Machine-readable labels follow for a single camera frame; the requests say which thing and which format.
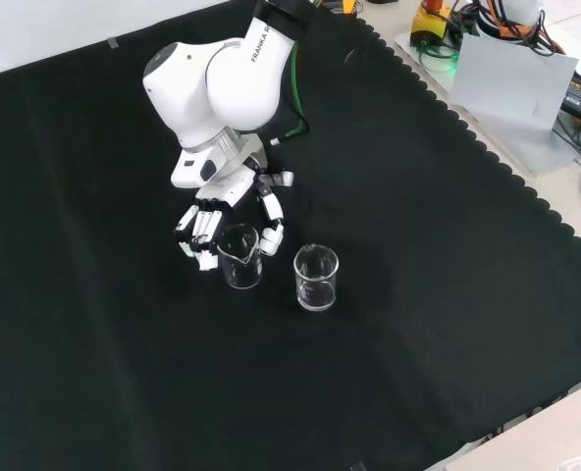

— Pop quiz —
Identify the clear glass beaker white print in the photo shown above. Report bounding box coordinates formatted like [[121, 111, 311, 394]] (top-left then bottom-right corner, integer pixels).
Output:
[[292, 243, 341, 313]]

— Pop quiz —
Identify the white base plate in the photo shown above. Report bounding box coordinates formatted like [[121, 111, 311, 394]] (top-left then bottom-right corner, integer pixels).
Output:
[[393, 19, 581, 176]]

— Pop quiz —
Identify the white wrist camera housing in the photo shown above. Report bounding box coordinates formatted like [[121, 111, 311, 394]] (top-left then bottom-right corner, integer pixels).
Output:
[[170, 145, 219, 190]]

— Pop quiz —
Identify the clear glass beaker with spout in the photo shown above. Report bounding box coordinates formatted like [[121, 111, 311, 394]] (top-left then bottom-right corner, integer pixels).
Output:
[[216, 223, 264, 290]]

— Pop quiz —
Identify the black bench cloth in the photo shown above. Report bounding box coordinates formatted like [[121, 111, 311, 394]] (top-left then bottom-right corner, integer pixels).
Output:
[[0, 0, 581, 471]]

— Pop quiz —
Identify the yellow stop button box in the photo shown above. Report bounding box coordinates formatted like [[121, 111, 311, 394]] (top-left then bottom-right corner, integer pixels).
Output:
[[409, 0, 457, 51]]

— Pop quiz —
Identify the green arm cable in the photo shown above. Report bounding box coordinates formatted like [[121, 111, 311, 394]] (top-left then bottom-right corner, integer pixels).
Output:
[[269, 40, 312, 147]]

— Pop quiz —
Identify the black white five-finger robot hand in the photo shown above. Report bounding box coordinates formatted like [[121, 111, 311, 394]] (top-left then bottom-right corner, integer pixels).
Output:
[[173, 141, 296, 273]]

